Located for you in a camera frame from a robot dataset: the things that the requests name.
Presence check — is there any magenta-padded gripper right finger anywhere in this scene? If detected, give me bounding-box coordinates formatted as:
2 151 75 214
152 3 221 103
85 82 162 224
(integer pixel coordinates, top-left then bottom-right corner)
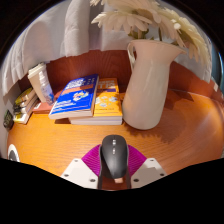
125 144 167 190

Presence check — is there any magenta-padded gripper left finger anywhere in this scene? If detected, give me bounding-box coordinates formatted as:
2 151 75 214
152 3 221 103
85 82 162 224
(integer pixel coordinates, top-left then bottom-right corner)
60 144 105 190

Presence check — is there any dark grey computer mouse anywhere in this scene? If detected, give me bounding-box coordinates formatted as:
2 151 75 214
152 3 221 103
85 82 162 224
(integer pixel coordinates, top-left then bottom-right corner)
99 134 130 181

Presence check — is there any round white grey mouse pad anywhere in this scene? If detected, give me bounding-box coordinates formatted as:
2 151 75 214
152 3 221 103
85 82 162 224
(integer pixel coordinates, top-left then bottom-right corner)
7 143 21 163

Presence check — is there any red-brown book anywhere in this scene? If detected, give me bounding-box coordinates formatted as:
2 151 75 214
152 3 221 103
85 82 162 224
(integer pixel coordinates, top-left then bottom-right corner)
32 100 54 115

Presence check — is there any orange paperback book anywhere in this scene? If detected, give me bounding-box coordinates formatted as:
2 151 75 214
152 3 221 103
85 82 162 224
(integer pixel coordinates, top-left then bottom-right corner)
68 77 124 126

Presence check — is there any yellow and white book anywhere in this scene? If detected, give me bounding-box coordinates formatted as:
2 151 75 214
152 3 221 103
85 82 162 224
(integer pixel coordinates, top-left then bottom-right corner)
13 104 39 125

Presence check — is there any cream ceramic jug vase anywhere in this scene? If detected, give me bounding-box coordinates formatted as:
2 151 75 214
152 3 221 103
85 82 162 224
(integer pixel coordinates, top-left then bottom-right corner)
121 39 187 131

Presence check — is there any clear spray bottle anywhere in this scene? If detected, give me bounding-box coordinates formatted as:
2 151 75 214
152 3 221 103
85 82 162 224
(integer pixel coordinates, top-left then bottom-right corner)
38 71 55 106

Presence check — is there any dark mug green inside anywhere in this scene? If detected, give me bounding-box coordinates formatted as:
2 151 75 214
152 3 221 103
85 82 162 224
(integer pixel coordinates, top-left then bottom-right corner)
2 109 15 131

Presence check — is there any yellow and black book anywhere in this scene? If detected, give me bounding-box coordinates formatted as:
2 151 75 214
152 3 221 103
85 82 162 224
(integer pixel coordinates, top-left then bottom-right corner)
13 87 34 107

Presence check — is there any cream lidded tumbler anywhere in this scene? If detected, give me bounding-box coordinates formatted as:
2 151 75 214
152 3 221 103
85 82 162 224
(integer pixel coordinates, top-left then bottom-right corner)
27 62 51 103

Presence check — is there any white curtain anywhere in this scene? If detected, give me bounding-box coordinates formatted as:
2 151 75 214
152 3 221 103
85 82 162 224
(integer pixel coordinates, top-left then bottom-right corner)
1 0 214 98

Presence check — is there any white flower bouquet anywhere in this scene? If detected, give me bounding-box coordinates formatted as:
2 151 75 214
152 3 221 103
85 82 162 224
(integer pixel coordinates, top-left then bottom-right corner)
89 0 212 66

